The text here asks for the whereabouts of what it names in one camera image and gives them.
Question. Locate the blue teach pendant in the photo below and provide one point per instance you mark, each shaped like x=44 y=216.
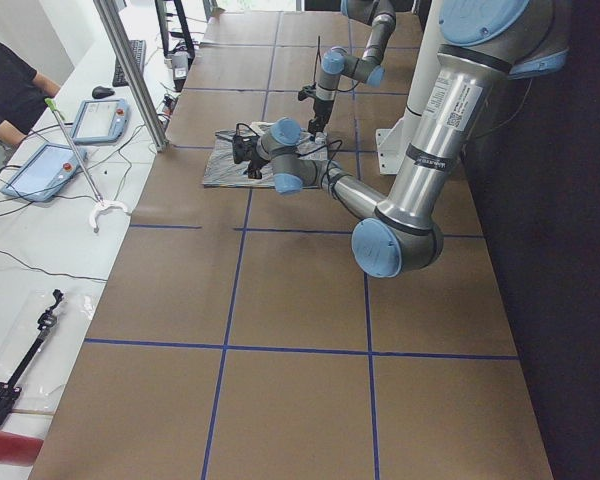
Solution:
x=44 y=174
x=101 y=121

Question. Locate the far blue teach pendant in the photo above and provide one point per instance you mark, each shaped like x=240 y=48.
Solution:
x=101 y=121

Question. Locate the black tripod stick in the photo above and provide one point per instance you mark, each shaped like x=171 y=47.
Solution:
x=9 y=390

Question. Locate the near blue teach pendant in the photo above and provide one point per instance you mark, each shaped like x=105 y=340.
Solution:
x=44 y=174

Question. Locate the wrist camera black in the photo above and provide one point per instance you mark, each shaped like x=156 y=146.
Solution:
x=243 y=138
x=306 y=92

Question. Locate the aluminium frame post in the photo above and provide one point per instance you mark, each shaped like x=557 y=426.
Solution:
x=120 y=43

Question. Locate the black computer mouse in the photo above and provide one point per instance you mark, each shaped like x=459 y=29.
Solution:
x=101 y=92

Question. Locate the striped polo shirt white collar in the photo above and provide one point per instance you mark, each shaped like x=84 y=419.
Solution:
x=221 y=171

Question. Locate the black monitor stand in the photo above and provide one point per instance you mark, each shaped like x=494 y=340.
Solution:
x=178 y=50

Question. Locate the person in black shirt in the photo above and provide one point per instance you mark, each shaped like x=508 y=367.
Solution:
x=23 y=91

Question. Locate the red object at corner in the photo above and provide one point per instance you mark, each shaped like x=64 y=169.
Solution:
x=19 y=450

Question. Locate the white reacher grabber tool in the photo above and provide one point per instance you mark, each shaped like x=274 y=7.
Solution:
x=101 y=204

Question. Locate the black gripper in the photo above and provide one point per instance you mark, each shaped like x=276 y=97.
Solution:
x=256 y=162
x=321 y=108

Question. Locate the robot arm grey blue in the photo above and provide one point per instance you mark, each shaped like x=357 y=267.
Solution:
x=380 y=15
x=481 y=43

